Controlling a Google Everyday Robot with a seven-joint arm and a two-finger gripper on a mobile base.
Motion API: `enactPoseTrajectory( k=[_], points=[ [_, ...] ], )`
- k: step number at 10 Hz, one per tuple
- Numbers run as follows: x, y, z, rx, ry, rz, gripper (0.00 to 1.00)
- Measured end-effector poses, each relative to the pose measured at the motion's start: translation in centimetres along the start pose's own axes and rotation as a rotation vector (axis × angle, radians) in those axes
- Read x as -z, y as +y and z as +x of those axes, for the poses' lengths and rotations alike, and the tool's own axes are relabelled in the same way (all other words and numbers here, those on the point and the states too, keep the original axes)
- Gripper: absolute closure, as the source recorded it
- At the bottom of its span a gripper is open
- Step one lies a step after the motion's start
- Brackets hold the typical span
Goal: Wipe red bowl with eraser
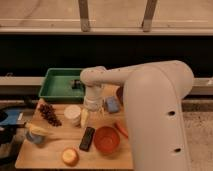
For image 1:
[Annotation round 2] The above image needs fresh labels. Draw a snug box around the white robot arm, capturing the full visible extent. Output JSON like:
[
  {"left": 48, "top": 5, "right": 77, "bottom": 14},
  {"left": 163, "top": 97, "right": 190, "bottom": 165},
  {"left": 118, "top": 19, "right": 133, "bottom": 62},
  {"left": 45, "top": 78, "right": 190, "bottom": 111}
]
[{"left": 80, "top": 60, "right": 194, "bottom": 171}]

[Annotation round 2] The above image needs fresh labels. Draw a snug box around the white cylindrical container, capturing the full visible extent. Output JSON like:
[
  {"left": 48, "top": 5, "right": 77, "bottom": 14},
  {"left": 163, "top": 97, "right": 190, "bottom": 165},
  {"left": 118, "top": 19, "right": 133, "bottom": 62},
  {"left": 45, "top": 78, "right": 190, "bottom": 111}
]
[{"left": 64, "top": 105, "right": 81, "bottom": 126}]

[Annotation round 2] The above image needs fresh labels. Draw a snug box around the yellow corn cob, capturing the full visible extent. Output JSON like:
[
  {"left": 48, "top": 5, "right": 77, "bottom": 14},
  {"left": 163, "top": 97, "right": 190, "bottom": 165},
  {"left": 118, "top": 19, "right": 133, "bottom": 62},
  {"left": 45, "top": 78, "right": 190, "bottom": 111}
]
[{"left": 25, "top": 123, "right": 49, "bottom": 136}]

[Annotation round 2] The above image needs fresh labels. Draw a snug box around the small blue cup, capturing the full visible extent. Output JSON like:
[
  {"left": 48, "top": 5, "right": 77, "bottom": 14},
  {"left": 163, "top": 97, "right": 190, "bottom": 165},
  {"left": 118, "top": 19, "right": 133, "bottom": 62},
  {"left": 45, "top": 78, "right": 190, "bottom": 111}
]
[{"left": 26, "top": 131, "right": 44, "bottom": 144}]

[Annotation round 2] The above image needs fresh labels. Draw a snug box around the green plastic tray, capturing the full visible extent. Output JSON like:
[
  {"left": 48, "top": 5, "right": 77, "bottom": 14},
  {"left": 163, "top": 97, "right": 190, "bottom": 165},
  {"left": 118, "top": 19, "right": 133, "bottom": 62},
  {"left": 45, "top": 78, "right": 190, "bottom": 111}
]
[{"left": 39, "top": 68, "right": 85, "bottom": 103}]

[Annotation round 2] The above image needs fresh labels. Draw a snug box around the black brush in tray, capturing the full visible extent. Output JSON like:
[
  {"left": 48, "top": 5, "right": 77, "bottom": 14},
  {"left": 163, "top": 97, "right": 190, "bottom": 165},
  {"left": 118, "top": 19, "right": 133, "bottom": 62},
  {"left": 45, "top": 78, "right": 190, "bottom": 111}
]
[{"left": 71, "top": 79, "right": 85, "bottom": 89}]

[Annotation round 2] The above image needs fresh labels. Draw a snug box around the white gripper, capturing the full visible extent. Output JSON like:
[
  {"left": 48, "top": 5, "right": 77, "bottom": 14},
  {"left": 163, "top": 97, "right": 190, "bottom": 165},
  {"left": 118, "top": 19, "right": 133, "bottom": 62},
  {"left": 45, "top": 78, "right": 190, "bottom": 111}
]
[{"left": 80, "top": 86, "right": 103, "bottom": 128}]

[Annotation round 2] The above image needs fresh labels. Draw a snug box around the blue machine at left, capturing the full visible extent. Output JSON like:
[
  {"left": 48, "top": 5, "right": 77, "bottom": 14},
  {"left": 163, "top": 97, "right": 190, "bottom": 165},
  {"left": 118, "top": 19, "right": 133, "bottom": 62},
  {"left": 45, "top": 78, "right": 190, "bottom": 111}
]
[{"left": 0, "top": 106, "right": 23, "bottom": 146}]

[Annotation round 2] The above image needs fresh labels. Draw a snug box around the red bowl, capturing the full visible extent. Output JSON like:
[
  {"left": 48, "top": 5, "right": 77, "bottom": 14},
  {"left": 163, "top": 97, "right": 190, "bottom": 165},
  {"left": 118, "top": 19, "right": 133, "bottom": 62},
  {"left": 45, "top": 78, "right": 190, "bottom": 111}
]
[{"left": 93, "top": 126, "right": 120, "bottom": 154}]

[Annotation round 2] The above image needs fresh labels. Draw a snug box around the bunch of dark grapes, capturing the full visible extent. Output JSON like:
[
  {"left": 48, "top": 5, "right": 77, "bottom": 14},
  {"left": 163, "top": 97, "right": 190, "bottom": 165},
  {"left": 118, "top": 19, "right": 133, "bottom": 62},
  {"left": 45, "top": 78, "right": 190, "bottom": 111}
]
[{"left": 38, "top": 104, "right": 62, "bottom": 127}]

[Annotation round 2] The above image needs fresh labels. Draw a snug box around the black eraser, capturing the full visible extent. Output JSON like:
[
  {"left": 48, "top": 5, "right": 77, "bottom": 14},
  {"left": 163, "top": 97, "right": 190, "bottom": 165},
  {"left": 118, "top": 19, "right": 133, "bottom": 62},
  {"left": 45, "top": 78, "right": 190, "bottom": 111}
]
[{"left": 79, "top": 127, "right": 95, "bottom": 151}]

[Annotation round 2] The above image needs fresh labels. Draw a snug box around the purple bowl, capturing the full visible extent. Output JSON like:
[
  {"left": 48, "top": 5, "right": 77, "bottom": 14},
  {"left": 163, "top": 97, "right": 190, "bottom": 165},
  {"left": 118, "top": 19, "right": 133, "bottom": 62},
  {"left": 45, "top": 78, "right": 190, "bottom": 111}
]
[{"left": 116, "top": 86, "right": 123, "bottom": 105}]

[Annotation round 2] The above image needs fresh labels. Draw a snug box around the blue sponge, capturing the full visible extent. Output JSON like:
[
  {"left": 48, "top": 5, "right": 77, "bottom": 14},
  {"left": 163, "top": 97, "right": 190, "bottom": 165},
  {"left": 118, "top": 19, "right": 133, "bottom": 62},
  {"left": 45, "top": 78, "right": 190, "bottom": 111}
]
[{"left": 105, "top": 96, "right": 120, "bottom": 113}]

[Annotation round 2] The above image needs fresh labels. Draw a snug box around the orange carrot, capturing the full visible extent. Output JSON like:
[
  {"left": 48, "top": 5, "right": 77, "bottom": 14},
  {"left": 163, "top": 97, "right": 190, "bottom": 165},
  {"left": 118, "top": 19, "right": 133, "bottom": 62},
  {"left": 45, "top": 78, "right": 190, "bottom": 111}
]
[{"left": 115, "top": 122, "right": 128, "bottom": 139}]

